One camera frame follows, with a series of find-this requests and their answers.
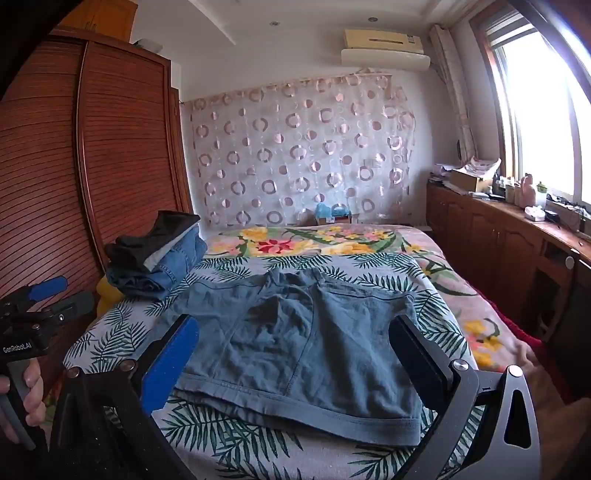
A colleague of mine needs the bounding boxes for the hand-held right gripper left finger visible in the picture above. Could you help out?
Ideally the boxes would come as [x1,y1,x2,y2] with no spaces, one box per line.
[50,315,200,480]

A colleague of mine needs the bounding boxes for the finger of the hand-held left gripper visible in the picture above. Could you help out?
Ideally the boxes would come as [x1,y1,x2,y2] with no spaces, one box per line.
[27,276,69,302]
[46,291,95,320]

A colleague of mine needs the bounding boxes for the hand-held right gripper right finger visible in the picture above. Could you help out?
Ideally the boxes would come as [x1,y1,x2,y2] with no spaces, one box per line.
[389,315,542,480]

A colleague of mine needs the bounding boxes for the blue-grey pants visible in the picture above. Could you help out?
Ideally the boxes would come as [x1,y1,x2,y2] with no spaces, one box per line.
[144,268,424,448]

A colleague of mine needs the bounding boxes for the person's left hand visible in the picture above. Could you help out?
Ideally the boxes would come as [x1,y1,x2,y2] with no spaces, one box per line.
[0,357,47,444]

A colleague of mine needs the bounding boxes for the yellow plush toy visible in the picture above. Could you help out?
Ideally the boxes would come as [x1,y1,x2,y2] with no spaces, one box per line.
[96,277,125,319]

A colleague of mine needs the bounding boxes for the black folded garment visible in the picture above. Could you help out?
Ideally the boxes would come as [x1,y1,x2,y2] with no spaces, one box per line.
[104,210,200,273]

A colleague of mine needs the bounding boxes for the grey folded garment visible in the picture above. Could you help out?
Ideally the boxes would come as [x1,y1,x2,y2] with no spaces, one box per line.
[143,231,195,271]

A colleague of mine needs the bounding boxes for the stack of folded clothes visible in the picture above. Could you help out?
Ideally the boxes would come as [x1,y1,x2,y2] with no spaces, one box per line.
[107,226,208,298]

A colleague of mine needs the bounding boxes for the red cloth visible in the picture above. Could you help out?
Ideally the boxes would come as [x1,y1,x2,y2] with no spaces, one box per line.
[466,281,555,370]

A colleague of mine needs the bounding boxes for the wooden side cabinet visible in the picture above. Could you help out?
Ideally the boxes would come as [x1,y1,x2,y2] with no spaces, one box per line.
[426,178,591,352]

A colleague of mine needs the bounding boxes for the labelled cardboard box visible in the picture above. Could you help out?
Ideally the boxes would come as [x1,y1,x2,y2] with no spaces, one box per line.
[316,211,354,227]

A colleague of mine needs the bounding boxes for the bed with leaf-print sheet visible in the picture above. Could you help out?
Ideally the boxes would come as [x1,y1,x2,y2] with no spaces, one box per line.
[203,224,573,416]

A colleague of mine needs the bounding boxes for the wooden slatted wardrobe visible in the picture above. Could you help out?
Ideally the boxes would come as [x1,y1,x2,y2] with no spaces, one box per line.
[0,25,195,393]

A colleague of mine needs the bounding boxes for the dark chair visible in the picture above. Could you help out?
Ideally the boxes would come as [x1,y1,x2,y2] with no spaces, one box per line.
[545,249,591,398]

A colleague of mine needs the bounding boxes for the open cardboard box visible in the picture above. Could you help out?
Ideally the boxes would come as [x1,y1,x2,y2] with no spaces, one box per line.
[450,168,492,192]

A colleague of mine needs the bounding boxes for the floral cloth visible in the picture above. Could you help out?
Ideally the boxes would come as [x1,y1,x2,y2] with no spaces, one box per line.
[464,157,502,176]

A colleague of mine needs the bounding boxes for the sheer circle-pattern curtain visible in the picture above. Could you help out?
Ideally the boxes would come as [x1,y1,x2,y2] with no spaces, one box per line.
[180,69,416,229]

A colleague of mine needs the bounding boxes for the wooden framed window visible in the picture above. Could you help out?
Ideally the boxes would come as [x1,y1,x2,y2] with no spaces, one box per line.
[468,0,591,208]

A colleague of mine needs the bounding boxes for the wooden overhead cabinet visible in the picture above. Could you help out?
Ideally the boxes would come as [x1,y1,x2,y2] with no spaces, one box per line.
[58,0,138,44]

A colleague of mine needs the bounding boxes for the beige window curtain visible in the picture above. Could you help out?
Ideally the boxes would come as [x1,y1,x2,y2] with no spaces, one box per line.
[429,24,478,160]

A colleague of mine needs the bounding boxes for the wall air conditioner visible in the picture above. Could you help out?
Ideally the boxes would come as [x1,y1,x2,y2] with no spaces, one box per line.
[341,28,431,71]

